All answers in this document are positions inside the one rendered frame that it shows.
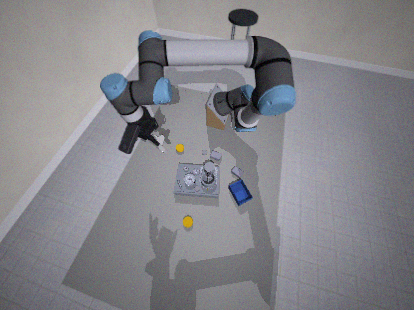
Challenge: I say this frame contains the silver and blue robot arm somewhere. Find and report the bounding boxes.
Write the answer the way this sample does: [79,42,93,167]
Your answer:
[100,30,296,132]

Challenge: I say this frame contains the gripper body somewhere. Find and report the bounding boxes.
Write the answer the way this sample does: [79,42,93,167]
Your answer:
[126,106,158,140]

